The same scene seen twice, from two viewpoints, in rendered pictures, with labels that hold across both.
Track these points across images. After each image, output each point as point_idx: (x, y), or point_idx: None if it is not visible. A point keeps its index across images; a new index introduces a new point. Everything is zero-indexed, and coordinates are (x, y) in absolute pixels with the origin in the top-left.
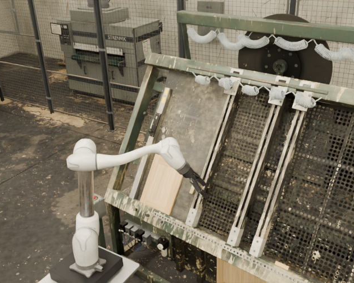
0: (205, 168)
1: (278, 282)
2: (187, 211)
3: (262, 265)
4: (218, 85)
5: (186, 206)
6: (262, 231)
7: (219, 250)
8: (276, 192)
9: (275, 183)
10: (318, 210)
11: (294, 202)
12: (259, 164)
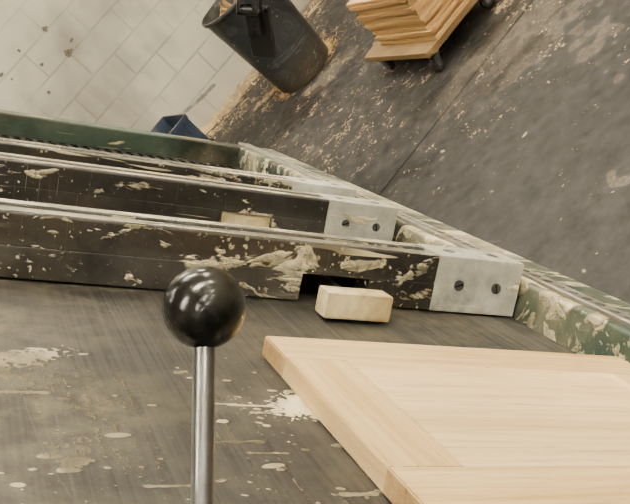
0: (190, 226)
1: (349, 185)
2: (487, 329)
3: None
4: None
5: (475, 334)
6: (260, 174)
7: (447, 232)
8: (108, 153)
9: (79, 151)
10: None
11: None
12: (29, 156)
